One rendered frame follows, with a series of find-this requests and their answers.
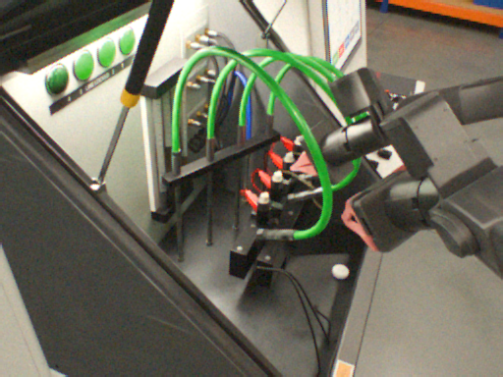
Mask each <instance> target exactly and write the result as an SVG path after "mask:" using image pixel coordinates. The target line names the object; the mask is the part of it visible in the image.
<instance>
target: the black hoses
mask: <svg viewBox="0 0 503 377"><path fill-rule="evenodd" d="M216 36H221V37H222V38H223V39H224V40H225V41H226V42H227V43H228V45H229V46H230V47H231V49H232V50H235V47H234V46H233V44H232V42H231V41H230V40H229V39H228V37H227V36H226V35H224V33H222V32H216ZM208 43H214V44H215V45H216V46H220V44H219V43H218V42H217V41H216V40H215V39H208ZM209 57H210V58H211V59H212V61H213V65H214V68H215V81H214V80H208V81H207V82H208V83H213V84H214V85H216V81H217V80H218V78H219V67H218V64H217V62H216V58H215V57H214V55H211V56H209ZM235 69H236V66H235V68H234V69H232V73H231V77H230V78H229V81H228V86H227V88H226V91H225V93H224V90H225V86H226V82H227V78H228V77H227V78H226V80H224V84H223V86H222V87H221V90H220V96H219V99H218V102H217V105H216V113H215V120H214V133H213V136H214V141H215V143H214V144H215V146H216V148H217V150H218V151H220V150H222V148H223V142H222V137H221V136H220V133H217V131H218V129H220V126H221V125H222V123H223V122H224V118H226V116H227V114H228V111H229V104H228V99H227V98H228V93H229V91H230V88H231V86H232V81H233V78H234V77H233V74H234V73H235ZM222 99H223V100H222ZM221 102H222V103H221ZM224 104H225V107H226V108H225V111H224V114H223V115H222V117H221V118H220V114H221V113H222V110H223V109H224ZM219 118H220V122H219V123H218V124H217V122H218V121H219ZM216 125H217V126H216ZM199 126H200V127H201V130H198V132H197V134H195V136H194V138H191V140H190V144H194V145H195V147H197V150H195V149H194V148H193V147H192V146H190V144H188V143H187V148H189V149H190V150H191V151H192V152H193V153H198V152H199V151H201V149H202V148H203V147H205V145H206V143H205V142H206V137H207V125H204V124H200V125H199ZM215 128H216V129H215ZM201 131H203V132H204V131H205V132H204V133H202V132H201ZM198 135H202V137H200V136H198ZM215 135H216V136H218V139H219V144H218V143H217V141H216V138H215ZM196 139H197V140H198V141H199V142H200V145H198V144H197V142H196V141H195V140H196Z"/></svg>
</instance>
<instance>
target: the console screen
mask: <svg viewBox="0 0 503 377"><path fill-rule="evenodd" d="M321 9H322V19H323V30H324V41H325V61H326V62H329V63H330V64H332V65H334V66H335V67H336V68H337V69H339V70H340V71H341V72H342V73H345V71H346V70H347V69H348V66H349V65H350V63H351V62H352V59H353V58H354V57H355V55H356V53H357V51H358V50H359V47H360V46H361V45H362V43H363V31H362V4H361V0H321Z"/></svg>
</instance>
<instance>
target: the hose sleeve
mask: <svg viewBox="0 0 503 377"><path fill-rule="evenodd" d="M295 231H298V230H265V231H264V232H263V237H264V238H265V239H266V240H280V241H298V240H295V238H294V233H295Z"/></svg>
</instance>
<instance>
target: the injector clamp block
mask: <svg viewBox="0 0 503 377"><path fill-rule="evenodd" d="M307 190H309V186H307V185H306V184H305V183H302V184H301V183H298V185H297V186H296V187H295V190H294V192H293V193H297V192H303V191H307ZM311 202H312V198H310V199H307V200H300V201H298V202H295V203H291V204H290V203H288V204H287V205H286V206H285V207H284V211H283V212H282V214H281V215H280V218H279V219H278V222H279V223H278V225H277V226H274V228H273V230H298V229H299V228H300V226H301V224H302V223H303V219H304V218H305V216H306V215H307V211H308V209H309V205H310V204H311ZM256 228H257V226H256V225H255V219H249V220H248V222H247V224H246V225H245V226H244V228H243V230H242V231H241V233H240V234H239V237H238V238H237V239H236V241H235V243H234V244H233V245H232V248H231V249H230V262H229V275H232V276H235V277H236V278H239V279H243V280H244V279H245V278H246V277H247V274H248V272H249V271H250V270H251V267H252V264H253V257H254V249H255V241H256ZM296 246H297V241H280V240H267V242H265V240H264V245H263V249H262V250H261V253H260V254H259V256H258V257H257V262H256V269H255V277H254V283H255V284H257V285H258V286H263V287H266V288H267V289H269V290H270V289H271V287H272V284H273V282H274V280H275V279H276V275H277V274H278V272H275V271H262V270H261V269H258V268H257V267H272V268H280V269H283V270H286V268H287V267H288V263H289V262H290V260H291V258H292V257H291V256H292V255H293V253H294V251H295V248H296Z"/></svg>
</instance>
